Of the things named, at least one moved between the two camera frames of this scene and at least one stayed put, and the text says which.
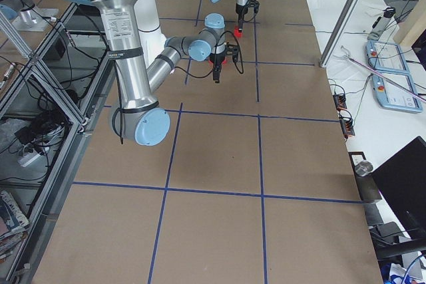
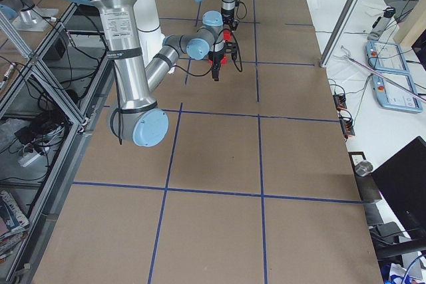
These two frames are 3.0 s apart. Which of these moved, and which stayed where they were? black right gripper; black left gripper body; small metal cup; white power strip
Moved: black left gripper body
Stayed: small metal cup; white power strip; black right gripper
